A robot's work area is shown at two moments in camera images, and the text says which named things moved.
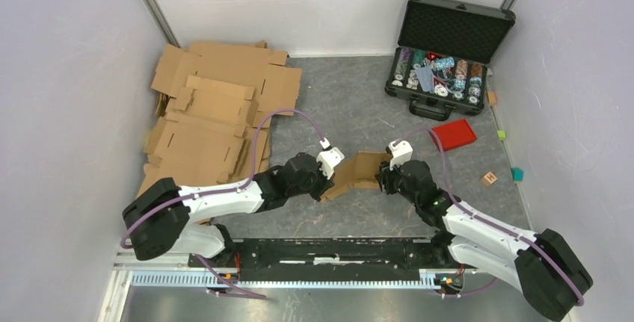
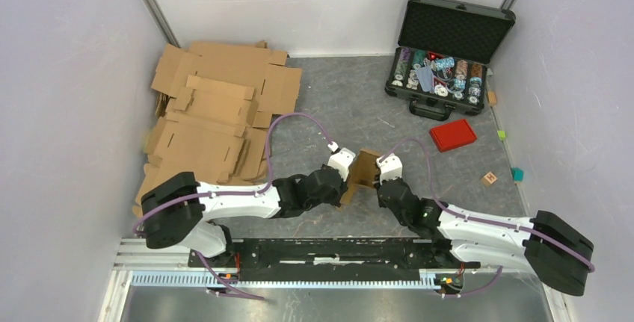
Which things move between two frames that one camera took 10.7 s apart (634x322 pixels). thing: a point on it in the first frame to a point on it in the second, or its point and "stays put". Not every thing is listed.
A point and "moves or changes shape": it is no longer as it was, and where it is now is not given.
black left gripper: (326, 184) to (336, 201)
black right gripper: (384, 176) to (399, 181)
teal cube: (517, 174) stays put
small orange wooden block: (491, 98) stays put
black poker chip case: (439, 63) stays put
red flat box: (453, 134) stays put
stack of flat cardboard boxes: (214, 103) stays put
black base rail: (333, 259) stays put
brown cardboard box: (359, 172) moves or changes shape
